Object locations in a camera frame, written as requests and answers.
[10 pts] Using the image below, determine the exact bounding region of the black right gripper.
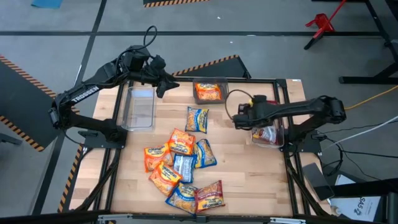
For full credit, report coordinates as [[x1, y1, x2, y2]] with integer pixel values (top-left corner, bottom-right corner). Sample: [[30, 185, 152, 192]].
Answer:
[[232, 104, 277, 130]]

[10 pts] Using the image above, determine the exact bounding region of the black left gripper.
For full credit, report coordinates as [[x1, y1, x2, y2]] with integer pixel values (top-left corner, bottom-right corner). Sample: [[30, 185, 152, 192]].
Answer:
[[139, 67, 180, 98]]

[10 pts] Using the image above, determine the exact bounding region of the smoky dark plastic bin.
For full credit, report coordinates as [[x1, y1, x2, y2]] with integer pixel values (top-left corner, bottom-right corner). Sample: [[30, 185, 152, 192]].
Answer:
[[192, 77, 229, 105]]

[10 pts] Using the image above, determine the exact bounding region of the clear plastic bin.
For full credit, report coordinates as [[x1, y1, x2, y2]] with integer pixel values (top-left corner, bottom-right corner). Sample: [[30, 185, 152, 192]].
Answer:
[[251, 100, 286, 149], [121, 86, 155, 131]]

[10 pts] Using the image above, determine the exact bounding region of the black hazard-striped floor mat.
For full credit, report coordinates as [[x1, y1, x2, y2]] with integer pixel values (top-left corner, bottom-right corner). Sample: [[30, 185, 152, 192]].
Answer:
[[142, 0, 208, 9], [0, 54, 80, 153], [171, 55, 252, 80]]

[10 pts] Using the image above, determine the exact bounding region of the dark flat panel box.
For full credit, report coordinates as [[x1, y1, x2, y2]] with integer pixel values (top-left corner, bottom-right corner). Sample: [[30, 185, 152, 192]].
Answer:
[[302, 162, 335, 202]]

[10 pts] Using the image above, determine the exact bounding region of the white paper sheet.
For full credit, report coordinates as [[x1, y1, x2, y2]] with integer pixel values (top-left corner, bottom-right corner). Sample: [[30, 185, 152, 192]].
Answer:
[[335, 174, 354, 187]]

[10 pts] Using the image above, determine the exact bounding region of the red floor stand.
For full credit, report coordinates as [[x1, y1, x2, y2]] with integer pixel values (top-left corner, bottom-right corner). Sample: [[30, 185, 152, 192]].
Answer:
[[303, 0, 348, 50]]

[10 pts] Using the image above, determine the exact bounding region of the black beam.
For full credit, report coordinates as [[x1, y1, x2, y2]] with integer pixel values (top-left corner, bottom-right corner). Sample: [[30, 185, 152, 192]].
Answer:
[[329, 179, 398, 198]]

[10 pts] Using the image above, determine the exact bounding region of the white printed box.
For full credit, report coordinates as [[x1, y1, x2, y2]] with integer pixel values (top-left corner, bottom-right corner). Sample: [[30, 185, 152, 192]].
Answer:
[[330, 195, 382, 222]]

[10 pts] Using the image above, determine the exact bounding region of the blue floor mat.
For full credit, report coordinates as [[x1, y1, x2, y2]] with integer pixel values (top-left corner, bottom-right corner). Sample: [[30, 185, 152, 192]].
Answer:
[[30, 0, 65, 9]]

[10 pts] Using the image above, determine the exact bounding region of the grey floor leg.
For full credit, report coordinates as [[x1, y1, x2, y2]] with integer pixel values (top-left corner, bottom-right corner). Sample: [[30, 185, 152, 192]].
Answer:
[[0, 133, 23, 146]]

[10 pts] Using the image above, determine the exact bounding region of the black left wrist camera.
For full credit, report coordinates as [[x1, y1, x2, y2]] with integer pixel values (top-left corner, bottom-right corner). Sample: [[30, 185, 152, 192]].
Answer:
[[149, 55, 167, 72]]

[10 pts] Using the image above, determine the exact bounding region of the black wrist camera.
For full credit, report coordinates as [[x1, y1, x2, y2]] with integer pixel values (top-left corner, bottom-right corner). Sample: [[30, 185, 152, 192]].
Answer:
[[149, 55, 167, 72], [250, 95, 269, 106]]

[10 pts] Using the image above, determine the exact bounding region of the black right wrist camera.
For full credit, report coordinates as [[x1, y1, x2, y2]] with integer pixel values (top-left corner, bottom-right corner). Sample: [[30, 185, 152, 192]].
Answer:
[[250, 95, 269, 106]]

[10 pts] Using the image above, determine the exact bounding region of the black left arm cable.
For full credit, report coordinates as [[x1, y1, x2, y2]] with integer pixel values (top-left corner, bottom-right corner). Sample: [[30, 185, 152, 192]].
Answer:
[[142, 25, 158, 48]]

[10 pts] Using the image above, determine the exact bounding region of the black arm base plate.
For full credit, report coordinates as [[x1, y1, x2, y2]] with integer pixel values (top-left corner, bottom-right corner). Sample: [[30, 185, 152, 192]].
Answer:
[[281, 129, 323, 153], [77, 129, 128, 149]]

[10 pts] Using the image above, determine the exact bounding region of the silver metal bracket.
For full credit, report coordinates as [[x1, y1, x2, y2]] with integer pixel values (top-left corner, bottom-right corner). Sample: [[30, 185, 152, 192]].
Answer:
[[269, 217, 307, 224], [98, 213, 134, 223]]

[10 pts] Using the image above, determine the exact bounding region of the black floor stand frame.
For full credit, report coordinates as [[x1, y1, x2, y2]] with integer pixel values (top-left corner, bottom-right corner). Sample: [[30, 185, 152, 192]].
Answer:
[[338, 0, 398, 85]]

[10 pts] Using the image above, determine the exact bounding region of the black power cable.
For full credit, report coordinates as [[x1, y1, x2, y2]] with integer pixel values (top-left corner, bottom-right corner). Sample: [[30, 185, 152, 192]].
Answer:
[[338, 121, 398, 132], [320, 136, 398, 181]]

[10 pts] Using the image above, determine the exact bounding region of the white cable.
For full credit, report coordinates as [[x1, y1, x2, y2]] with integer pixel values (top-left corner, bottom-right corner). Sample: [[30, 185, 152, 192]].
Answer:
[[322, 115, 398, 150]]

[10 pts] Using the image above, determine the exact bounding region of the yellow extension cable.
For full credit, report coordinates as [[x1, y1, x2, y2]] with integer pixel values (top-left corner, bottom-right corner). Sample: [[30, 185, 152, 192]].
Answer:
[[344, 85, 398, 111]]

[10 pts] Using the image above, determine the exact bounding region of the black frame crossbeam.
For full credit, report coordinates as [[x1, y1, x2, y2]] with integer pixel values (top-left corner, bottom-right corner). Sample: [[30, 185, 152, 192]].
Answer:
[[0, 210, 398, 224]]

